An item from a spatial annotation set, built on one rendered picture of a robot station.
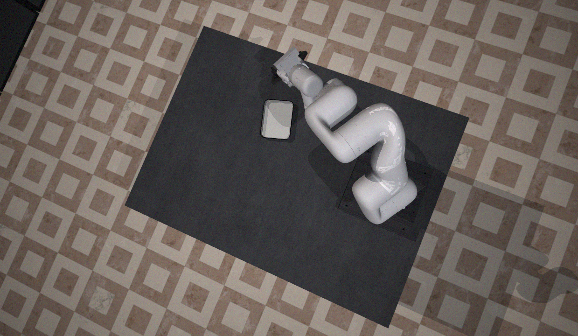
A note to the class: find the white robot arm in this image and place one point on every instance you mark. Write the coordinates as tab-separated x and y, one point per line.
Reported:
386	188

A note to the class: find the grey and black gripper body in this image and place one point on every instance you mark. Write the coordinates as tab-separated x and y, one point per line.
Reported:
283	75

